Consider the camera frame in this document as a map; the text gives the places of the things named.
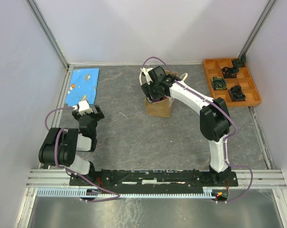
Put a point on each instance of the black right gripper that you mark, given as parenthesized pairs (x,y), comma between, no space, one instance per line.
(146,89)

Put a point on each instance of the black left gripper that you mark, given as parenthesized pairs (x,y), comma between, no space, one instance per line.
(98,116)

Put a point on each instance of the brown canvas bag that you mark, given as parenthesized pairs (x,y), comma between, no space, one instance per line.
(163,106)

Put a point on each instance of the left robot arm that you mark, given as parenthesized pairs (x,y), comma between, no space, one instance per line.
(61,145)

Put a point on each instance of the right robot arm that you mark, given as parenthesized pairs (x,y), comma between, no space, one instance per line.
(213,113)

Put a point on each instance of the blue space-print cloth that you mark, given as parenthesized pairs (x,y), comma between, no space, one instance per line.
(83,86)

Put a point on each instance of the blue-green rolled sock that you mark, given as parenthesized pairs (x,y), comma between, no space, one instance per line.
(218,83)

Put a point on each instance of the orange compartment tray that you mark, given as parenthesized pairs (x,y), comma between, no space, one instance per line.
(212,68)

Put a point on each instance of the black rolled sock upper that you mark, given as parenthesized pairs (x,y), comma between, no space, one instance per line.
(230,72)

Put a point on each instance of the black rolled sock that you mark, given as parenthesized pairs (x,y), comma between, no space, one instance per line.
(230,72)
(236,94)

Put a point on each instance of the black rolled sock lower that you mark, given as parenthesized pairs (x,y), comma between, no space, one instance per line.
(236,94)

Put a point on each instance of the blue-green rolled sock corner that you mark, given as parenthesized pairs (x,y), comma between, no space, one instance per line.
(238,62)

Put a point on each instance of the dark green sock outside tray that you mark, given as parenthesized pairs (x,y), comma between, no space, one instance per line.
(242,58)

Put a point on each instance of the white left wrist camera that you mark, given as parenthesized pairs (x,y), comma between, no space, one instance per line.
(83,107)

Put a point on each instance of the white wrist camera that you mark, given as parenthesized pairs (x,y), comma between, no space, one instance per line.
(83,107)
(145,71)

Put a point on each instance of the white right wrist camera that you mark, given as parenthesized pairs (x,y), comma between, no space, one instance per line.
(145,71)

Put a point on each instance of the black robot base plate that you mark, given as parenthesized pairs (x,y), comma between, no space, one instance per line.
(154,181)

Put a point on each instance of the blue slotted cable duct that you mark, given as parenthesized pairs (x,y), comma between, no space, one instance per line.
(88,193)

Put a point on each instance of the aluminium frame rail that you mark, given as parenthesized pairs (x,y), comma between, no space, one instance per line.
(262,179)

